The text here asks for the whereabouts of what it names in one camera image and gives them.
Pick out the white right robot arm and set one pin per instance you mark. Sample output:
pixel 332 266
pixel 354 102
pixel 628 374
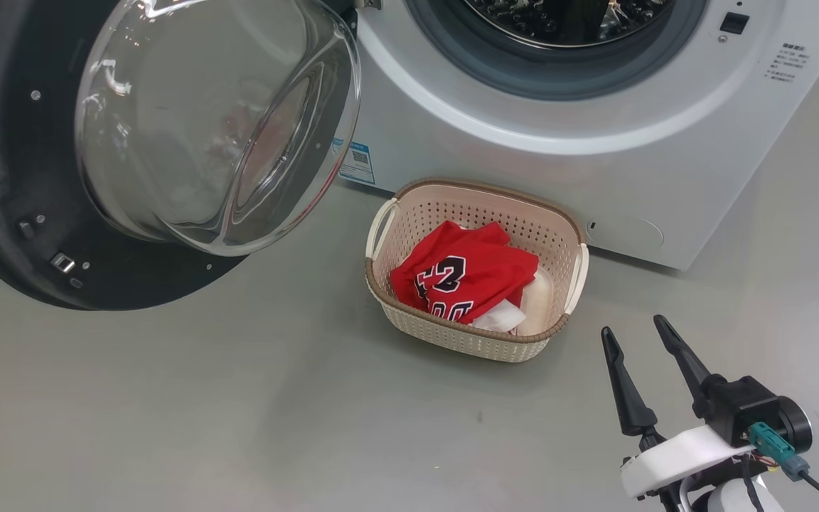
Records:
pixel 733 498

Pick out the black round washer door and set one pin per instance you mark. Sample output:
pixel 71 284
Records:
pixel 11 156

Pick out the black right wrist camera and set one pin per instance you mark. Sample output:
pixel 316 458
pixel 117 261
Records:
pixel 740 405

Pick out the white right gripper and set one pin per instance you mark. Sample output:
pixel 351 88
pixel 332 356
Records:
pixel 680 459

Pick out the red basketball jersey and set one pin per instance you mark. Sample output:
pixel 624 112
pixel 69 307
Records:
pixel 488 263

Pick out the white front-load washing machine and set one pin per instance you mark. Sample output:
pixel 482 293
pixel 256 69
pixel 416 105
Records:
pixel 665 178

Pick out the cream perforated laundry basket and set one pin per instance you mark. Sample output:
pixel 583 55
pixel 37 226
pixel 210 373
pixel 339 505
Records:
pixel 466 341

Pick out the blue energy label sticker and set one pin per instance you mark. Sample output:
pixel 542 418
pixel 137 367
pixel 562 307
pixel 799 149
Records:
pixel 358 162

